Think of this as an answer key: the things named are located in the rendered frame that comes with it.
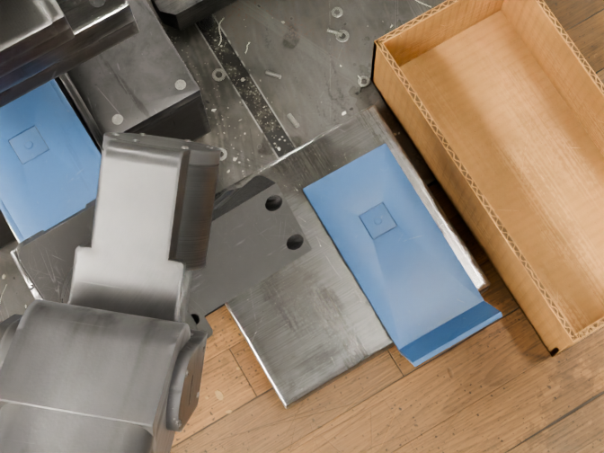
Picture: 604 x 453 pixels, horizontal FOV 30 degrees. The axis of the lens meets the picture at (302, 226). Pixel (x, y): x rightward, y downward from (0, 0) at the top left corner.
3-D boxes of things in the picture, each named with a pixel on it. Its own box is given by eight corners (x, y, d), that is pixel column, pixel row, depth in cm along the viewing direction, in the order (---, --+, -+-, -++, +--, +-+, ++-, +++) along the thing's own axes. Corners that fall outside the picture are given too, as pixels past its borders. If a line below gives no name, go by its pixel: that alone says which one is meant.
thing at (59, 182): (60, 304, 73) (52, 295, 71) (-50, 115, 77) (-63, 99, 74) (154, 249, 74) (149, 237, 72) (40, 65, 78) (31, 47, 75)
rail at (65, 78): (128, 196, 78) (121, 185, 75) (39, 43, 81) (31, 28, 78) (135, 191, 78) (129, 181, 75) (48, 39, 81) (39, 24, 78)
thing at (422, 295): (412, 372, 79) (414, 367, 76) (302, 190, 82) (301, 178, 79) (497, 323, 79) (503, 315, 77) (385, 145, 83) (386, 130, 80)
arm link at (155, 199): (84, 124, 58) (3, 137, 46) (250, 149, 57) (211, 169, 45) (58, 342, 59) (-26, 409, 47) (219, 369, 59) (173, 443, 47)
